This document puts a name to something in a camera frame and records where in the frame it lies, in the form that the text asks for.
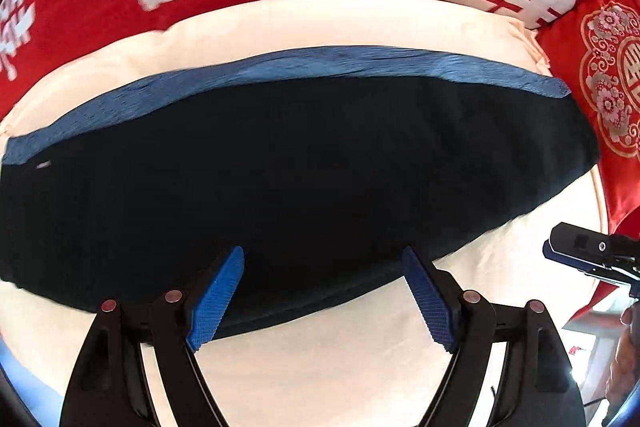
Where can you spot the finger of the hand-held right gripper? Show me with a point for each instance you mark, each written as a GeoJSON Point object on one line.
{"type": "Point", "coordinates": [575, 263]}
{"type": "Point", "coordinates": [580, 239]}

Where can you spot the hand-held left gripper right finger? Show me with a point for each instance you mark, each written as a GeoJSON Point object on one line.
{"type": "Point", "coordinates": [431, 297]}

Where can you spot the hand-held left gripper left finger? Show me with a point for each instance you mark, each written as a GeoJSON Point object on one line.
{"type": "Point", "coordinates": [216, 297]}

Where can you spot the dark pants with blue waistband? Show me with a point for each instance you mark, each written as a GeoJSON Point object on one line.
{"type": "Point", "coordinates": [300, 182]}

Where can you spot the person's right hand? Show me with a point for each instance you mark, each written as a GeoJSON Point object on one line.
{"type": "Point", "coordinates": [625, 357]}

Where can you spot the cream blanket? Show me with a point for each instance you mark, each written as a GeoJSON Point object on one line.
{"type": "Point", "coordinates": [325, 382]}

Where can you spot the red embroidered pillow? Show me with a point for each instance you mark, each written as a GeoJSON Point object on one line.
{"type": "Point", "coordinates": [575, 42]}

